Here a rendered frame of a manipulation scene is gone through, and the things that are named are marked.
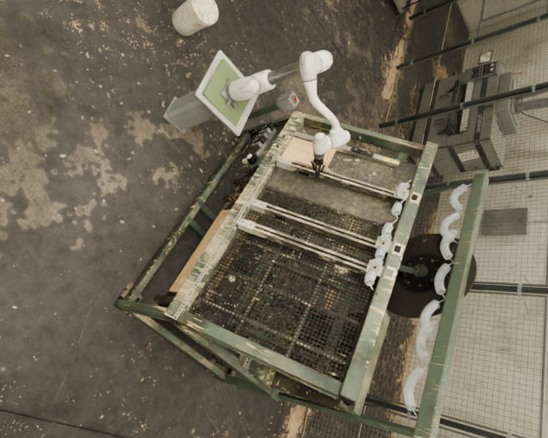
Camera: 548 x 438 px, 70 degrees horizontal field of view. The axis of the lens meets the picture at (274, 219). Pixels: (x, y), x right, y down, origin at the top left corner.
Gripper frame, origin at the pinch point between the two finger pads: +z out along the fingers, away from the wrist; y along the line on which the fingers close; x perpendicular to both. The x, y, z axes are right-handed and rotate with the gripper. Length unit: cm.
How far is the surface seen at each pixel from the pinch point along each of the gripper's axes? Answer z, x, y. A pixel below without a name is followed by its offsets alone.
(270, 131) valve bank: 1, 32, -57
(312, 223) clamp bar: 1.9, -46.4, 14.1
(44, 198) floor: -23, -119, -167
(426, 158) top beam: -2, 49, 76
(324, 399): 49, -147, 64
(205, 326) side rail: 5, -147, -20
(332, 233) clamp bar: 3, -48, 31
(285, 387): 68, -147, 35
